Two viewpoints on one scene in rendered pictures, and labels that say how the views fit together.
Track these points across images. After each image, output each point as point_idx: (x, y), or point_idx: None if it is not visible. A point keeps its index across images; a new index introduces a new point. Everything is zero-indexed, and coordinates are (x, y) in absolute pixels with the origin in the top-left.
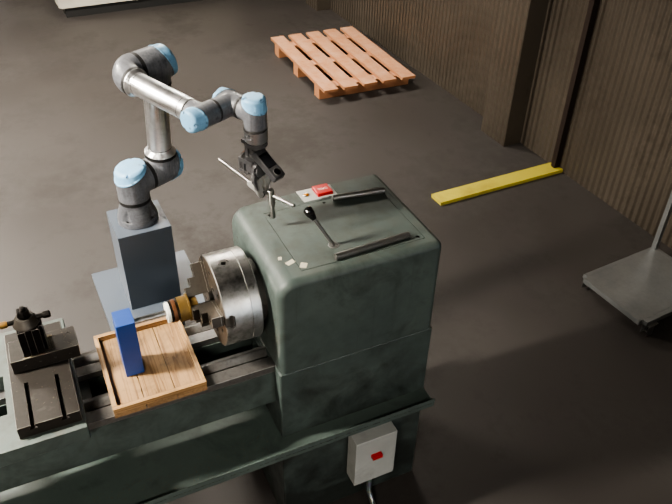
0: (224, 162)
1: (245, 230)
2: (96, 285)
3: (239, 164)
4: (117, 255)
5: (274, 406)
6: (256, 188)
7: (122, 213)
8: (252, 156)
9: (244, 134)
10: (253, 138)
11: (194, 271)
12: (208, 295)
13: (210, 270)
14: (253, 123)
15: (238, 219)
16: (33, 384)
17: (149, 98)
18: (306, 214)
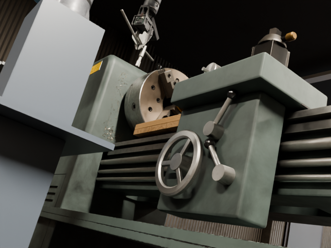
0: (125, 14)
1: (135, 68)
2: (1, 96)
3: (145, 19)
4: (51, 55)
5: (153, 217)
6: (148, 40)
7: (85, 7)
8: (152, 18)
9: (154, 3)
10: (158, 8)
11: (172, 77)
12: (161, 103)
13: (183, 76)
14: (161, 0)
15: (122, 60)
16: None
17: None
18: (160, 66)
